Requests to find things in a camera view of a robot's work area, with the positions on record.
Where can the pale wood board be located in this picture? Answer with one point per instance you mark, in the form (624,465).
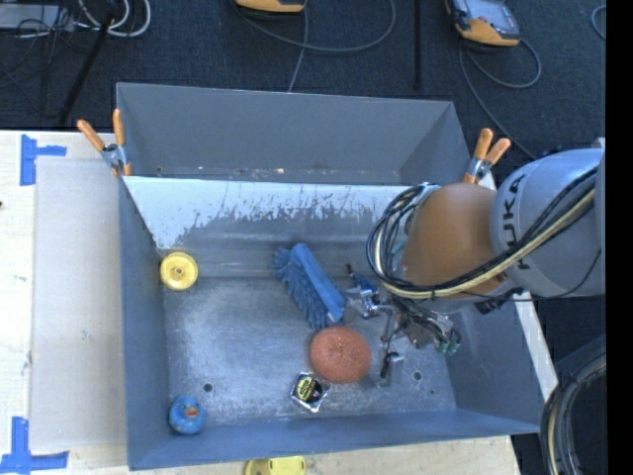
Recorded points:
(74,290)

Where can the black and yellow tape measure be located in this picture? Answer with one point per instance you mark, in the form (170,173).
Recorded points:
(309,390)

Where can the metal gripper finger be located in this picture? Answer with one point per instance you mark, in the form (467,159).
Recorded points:
(368,304)
(394,366)

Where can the yellow plastic wheel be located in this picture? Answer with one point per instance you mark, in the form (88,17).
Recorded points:
(178,271)

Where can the blue scrubbing brush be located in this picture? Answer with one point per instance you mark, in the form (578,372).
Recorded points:
(311,282)

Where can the yellow plastic disc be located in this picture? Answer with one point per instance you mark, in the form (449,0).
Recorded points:
(274,466)

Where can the grey metal bin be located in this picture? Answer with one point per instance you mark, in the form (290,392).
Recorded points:
(257,334)

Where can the orange round scouring pad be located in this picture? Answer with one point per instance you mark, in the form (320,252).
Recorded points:
(340,354)

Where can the blue rubber duck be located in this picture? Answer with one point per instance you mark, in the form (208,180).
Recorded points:
(187,416)

